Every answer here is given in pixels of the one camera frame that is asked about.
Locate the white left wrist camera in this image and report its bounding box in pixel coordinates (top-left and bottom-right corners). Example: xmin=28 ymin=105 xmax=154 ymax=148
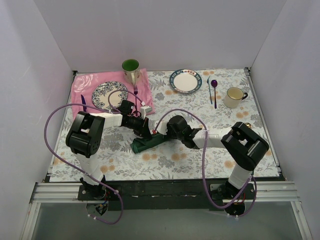
xmin=140 ymin=105 xmax=153 ymax=119

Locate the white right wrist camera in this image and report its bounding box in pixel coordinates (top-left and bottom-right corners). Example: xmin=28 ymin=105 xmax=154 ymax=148
xmin=152 ymin=120 xmax=168 ymax=136

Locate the purple metallic spoon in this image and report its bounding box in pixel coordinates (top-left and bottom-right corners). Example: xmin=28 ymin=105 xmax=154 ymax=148
xmin=211 ymin=79 xmax=218 ymax=109

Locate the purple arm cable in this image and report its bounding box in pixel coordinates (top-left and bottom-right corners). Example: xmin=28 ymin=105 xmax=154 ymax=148
xmin=154 ymin=108 xmax=258 ymax=217
xmin=43 ymin=89 xmax=146 ymax=225

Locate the blue metallic teaspoon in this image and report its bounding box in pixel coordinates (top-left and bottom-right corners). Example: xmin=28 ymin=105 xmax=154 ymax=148
xmin=206 ymin=76 xmax=213 ymax=105

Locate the silver aluminium frame rail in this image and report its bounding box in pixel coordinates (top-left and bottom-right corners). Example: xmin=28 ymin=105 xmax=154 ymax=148
xmin=29 ymin=181 xmax=86 ymax=205

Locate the purple blue knife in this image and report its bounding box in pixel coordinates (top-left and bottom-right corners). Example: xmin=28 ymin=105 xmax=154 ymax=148
xmin=80 ymin=94 xmax=87 ymax=112

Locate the blue floral patterned plate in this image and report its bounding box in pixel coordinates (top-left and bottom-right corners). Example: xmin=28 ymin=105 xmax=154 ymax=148
xmin=91 ymin=81 xmax=129 ymax=110

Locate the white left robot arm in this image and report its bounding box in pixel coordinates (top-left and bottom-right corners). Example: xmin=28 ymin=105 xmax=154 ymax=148
xmin=65 ymin=100 xmax=152 ymax=200

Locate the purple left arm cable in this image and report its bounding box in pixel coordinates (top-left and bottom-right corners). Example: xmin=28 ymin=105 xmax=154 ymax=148
xmin=43 ymin=89 xmax=146 ymax=225

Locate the gold spoon teal handle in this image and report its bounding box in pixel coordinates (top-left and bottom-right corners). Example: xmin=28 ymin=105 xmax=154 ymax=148
xmin=245 ymin=122 xmax=252 ymax=128

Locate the floral patterned tablecloth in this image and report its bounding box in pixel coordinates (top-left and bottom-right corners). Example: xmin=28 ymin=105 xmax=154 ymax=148
xmin=49 ymin=68 xmax=280 ymax=181

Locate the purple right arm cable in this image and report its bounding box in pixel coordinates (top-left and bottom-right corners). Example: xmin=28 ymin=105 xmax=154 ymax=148
xmin=154 ymin=108 xmax=258 ymax=217

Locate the white plate blue lettered rim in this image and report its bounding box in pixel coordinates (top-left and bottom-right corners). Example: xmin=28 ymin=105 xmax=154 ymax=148
xmin=169 ymin=69 xmax=203 ymax=95

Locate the green interior ceramic mug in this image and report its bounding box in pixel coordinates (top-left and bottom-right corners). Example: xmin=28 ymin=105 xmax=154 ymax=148
xmin=122 ymin=59 xmax=142 ymax=85

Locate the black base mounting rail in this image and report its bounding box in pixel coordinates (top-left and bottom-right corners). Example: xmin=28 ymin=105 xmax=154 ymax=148
xmin=77 ymin=179 xmax=239 ymax=213

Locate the purple metallic fork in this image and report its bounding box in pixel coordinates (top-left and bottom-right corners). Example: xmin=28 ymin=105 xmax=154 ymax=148
xmin=133 ymin=85 xmax=138 ymax=116

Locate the cream enamel mug black handle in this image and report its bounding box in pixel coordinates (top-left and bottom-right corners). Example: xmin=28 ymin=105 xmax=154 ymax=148
xmin=223 ymin=87 xmax=248 ymax=109

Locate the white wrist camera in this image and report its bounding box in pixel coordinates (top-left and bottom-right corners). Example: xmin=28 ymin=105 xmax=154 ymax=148
xmin=152 ymin=120 xmax=168 ymax=136
xmin=140 ymin=105 xmax=153 ymax=119

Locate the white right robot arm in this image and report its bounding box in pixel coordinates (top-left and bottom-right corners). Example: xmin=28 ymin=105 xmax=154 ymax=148
xmin=158 ymin=115 xmax=270 ymax=199

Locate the dark green cloth napkin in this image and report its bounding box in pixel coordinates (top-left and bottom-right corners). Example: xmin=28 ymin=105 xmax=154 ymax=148
xmin=130 ymin=133 xmax=174 ymax=154

